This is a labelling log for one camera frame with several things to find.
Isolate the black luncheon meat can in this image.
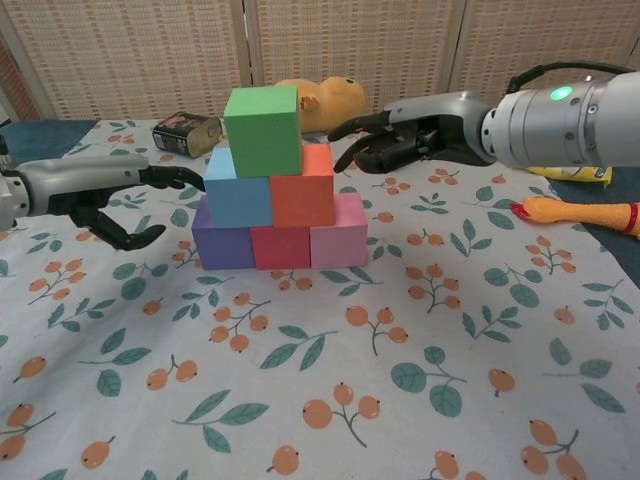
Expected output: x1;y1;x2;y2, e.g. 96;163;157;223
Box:
152;112;224;159

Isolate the yellow rubber chicken toy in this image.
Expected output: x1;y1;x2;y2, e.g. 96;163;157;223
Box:
510;195;640;236

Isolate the light blue cube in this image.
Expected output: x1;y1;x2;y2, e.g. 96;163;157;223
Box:
203;147;275;229

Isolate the yellow marshmallow bag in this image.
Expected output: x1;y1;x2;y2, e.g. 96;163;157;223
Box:
524;164;614;190

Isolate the green cube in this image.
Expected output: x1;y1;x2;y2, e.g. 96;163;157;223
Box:
223;85;304;180

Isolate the light pink cube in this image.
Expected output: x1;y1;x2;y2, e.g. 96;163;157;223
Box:
308;193;370;270

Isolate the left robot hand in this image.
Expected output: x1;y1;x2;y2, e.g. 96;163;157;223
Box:
22;152;207;252

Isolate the yellow plush animal toy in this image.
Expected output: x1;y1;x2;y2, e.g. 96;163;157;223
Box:
273;74;366;135

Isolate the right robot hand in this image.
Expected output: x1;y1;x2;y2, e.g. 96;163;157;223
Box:
327;89;499;175

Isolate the magenta red cube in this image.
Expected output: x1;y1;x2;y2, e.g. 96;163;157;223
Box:
249;225;312;271

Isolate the purple cube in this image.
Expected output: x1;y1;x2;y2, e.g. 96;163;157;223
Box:
191;194;257;271

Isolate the floral print tablecloth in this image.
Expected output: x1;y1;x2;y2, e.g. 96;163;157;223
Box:
0;114;640;480

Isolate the bamboo folding screen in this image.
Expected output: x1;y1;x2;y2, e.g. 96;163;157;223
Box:
0;0;640;122

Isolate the orange cube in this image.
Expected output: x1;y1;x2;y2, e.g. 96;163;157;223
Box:
269;143;337;229

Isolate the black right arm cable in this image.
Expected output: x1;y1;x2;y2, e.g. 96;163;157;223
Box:
505;60;636;96

